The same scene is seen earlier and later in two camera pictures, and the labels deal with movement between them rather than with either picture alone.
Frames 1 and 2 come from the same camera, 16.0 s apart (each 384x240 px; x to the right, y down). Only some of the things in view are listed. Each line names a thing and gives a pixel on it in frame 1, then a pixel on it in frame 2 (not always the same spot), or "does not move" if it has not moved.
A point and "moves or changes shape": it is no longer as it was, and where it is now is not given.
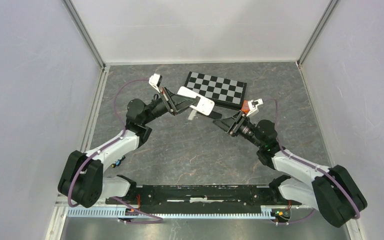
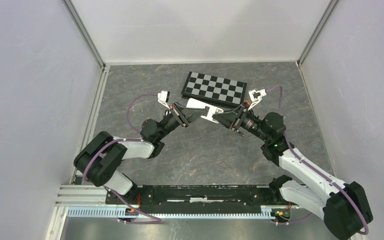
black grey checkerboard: [224, 92] does not move
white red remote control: [201, 104] moves or changes shape
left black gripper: [177, 103] -> [185, 115]
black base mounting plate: [166, 197] does not move
